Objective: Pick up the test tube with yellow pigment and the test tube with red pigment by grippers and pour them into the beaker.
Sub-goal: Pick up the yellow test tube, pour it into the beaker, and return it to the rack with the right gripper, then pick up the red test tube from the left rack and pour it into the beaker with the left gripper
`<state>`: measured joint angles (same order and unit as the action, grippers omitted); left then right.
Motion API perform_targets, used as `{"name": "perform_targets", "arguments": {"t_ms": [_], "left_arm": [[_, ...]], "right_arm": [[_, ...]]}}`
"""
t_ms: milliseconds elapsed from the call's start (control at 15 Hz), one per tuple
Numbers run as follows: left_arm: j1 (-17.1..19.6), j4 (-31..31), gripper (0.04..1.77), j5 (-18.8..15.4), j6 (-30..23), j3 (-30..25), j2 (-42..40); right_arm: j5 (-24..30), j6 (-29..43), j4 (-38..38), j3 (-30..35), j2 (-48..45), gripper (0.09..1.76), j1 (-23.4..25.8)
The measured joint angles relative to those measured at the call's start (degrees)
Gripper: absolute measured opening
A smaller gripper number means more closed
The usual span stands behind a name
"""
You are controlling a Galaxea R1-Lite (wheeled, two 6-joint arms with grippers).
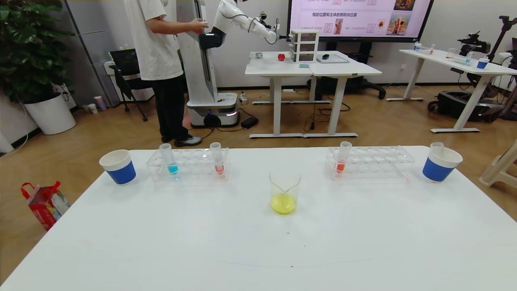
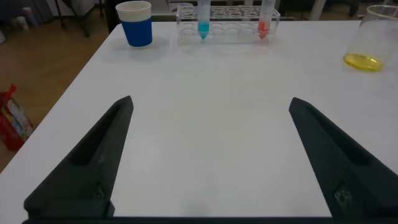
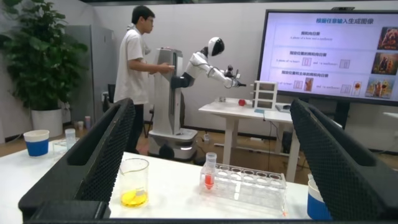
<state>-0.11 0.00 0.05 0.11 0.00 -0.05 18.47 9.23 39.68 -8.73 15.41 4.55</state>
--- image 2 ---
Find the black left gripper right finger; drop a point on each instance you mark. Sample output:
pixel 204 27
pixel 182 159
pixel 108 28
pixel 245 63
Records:
pixel 351 174

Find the long white standing desk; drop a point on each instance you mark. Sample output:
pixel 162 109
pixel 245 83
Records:
pixel 317 10

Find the red pigment test tube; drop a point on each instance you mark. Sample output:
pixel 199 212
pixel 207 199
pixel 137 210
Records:
pixel 263 28

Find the clear glass beaker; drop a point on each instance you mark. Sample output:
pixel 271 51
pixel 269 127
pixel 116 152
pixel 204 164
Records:
pixel 370 46

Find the blue white paper cup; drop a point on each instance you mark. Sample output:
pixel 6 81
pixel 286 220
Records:
pixel 137 31

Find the blue pigment test tube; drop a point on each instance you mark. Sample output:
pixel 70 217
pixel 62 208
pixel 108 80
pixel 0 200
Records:
pixel 203 28

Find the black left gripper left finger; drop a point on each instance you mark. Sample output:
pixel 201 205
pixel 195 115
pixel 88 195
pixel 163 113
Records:
pixel 90 168

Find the small white cup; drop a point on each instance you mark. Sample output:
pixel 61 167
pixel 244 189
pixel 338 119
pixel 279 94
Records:
pixel 21 22

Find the clear acrylic test tube rack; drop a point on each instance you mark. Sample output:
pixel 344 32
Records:
pixel 230 35

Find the red printed shopping bag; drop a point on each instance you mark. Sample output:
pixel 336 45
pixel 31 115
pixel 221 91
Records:
pixel 12 124

